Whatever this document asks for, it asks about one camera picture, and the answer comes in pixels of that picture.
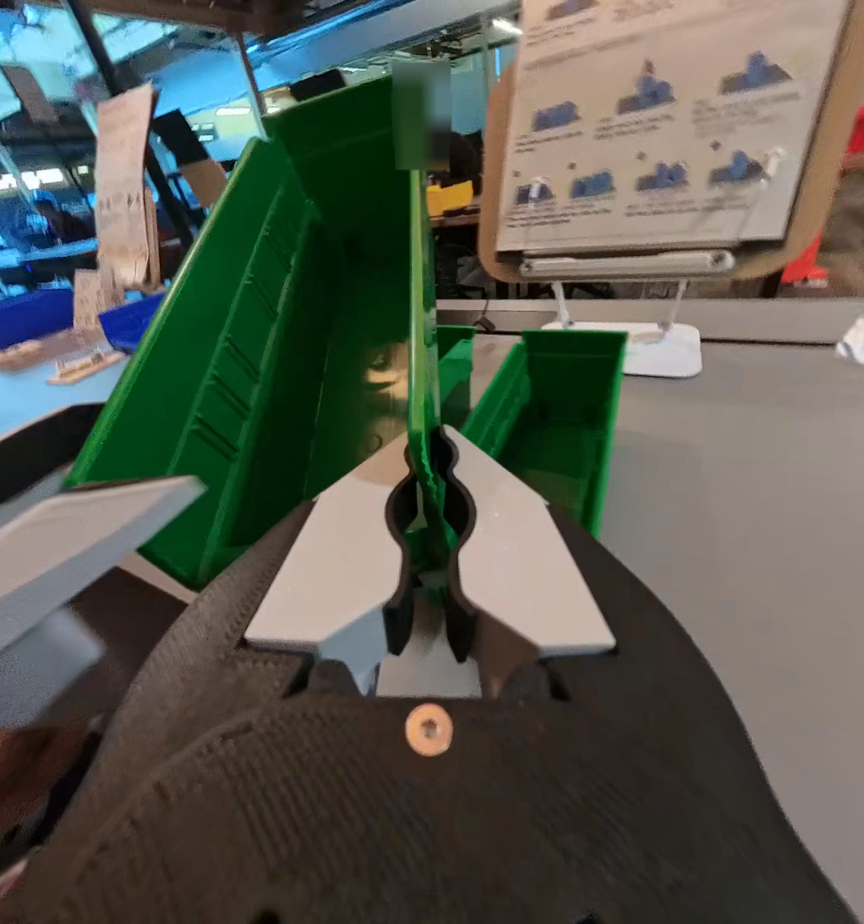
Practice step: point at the green plastic bin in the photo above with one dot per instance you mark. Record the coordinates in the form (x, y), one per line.
(547, 433)
(455, 368)
(273, 325)

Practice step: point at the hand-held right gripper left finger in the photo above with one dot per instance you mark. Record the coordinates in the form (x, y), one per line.
(323, 570)

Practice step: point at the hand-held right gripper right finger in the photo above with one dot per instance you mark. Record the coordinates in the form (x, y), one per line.
(533, 570)

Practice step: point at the white board stand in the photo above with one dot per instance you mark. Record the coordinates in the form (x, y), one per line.
(655, 354)

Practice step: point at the orange traffic cone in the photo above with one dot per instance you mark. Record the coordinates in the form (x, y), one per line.
(803, 260)

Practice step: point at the person's left hand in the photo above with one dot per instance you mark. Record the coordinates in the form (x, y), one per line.
(20, 787)

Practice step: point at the beige document board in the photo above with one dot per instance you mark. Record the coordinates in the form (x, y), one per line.
(491, 216)

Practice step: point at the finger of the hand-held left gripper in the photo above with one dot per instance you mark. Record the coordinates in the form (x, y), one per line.
(13, 469)
(56, 548)

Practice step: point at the grey desk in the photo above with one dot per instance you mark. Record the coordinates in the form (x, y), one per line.
(728, 541)

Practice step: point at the blue plastic bin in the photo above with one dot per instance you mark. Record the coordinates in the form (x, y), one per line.
(132, 325)
(20, 321)

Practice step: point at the printed instruction sheet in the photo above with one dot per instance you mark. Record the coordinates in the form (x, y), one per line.
(655, 72)

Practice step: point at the large yellow bin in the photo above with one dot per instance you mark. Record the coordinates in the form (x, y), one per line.
(450, 198)

